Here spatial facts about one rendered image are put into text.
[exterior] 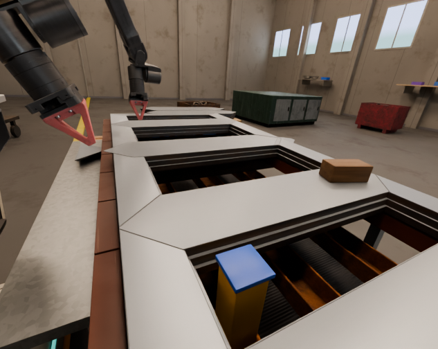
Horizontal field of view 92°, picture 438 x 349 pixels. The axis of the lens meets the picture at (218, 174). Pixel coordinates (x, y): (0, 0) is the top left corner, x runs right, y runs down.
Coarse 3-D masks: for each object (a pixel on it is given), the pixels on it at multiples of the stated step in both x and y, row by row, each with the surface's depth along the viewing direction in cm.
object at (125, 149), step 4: (124, 144) 80; (128, 144) 80; (116, 148) 75; (120, 148) 75; (124, 148) 76; (128, 148) 76; (116, 152) 71; (120, 152) 71; (124, 152) 72; (128, 152) 72; (132, 152) 72; (132, 156) 69
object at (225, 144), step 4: (220, 136) 99; (212, 140) 93; (216, 140) 93; (220, 140) 94; (224, 140) 94; (216, 144) 87; (220, 144) 88; (224, 144) 88; (228, 144) 88; (232, 144) 89; (224, 148) 83; (228, 148) 83; (232, 148) 84; (236, 148) 84
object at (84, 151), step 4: (84, 144) 123; (80, 148) 116; (84, 148) 117; (88, 148) 117; (92, 148) 118; (96, 148) 118; (100, 148) 118; (80, 152) 111; (84, 152) 111; (88, 152) 111; (92, 152) 112; (96, 152) 112; (100, 152) 115; (76, 156) 105; (80, 156) 105; (84, 156) 106; (88, 156) 108; (76, 160) 102; (80, 160) 112
